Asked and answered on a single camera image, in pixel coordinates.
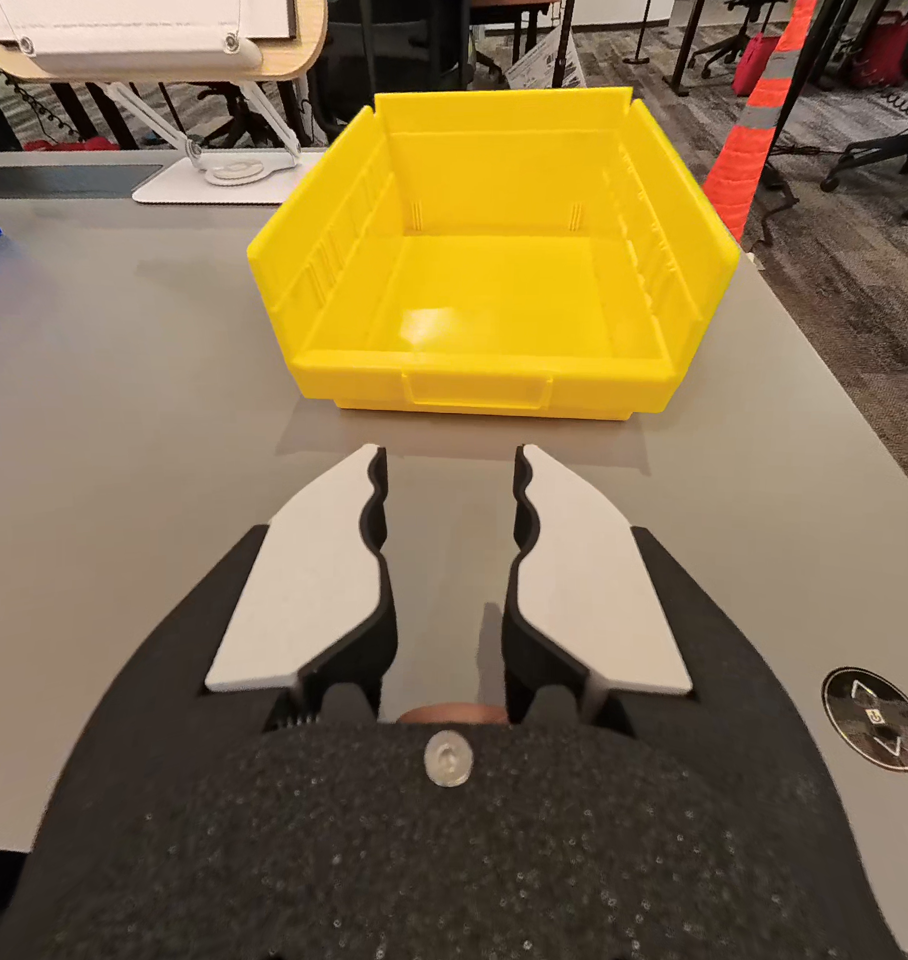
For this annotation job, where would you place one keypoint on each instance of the red box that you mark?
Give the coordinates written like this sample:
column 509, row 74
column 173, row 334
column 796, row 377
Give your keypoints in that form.
column 885, row 49
column 753, row 64

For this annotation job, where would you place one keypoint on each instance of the black office chair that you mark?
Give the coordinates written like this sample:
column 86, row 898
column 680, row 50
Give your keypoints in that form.
column 738, row 30
column 881, row 150
column 394, row 60

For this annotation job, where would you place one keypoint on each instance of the printed instruction sheet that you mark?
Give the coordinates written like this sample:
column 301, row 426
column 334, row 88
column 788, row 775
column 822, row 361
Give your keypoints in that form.
column 124, row 19

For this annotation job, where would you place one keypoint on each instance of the orange traffic cone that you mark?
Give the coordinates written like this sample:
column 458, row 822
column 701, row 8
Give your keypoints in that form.
column 746, row 150

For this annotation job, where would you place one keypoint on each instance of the picture-printed paper sheet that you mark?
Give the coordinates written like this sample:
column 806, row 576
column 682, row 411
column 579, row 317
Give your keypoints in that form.
column 544, row 64

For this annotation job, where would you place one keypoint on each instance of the round desk control panel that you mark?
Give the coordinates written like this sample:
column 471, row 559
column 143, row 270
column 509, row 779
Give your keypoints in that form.
column 877, row 720

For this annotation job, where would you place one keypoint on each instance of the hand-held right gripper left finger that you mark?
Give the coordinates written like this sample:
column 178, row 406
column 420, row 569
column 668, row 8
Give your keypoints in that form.
column 304, row 600

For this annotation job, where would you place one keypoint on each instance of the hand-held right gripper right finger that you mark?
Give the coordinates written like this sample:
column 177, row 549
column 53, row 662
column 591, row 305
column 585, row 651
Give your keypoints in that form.
column 596, row 600

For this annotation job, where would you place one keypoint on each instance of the yellow plastic bin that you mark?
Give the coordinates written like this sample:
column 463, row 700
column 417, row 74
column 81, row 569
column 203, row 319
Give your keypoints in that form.
column 491, row 285

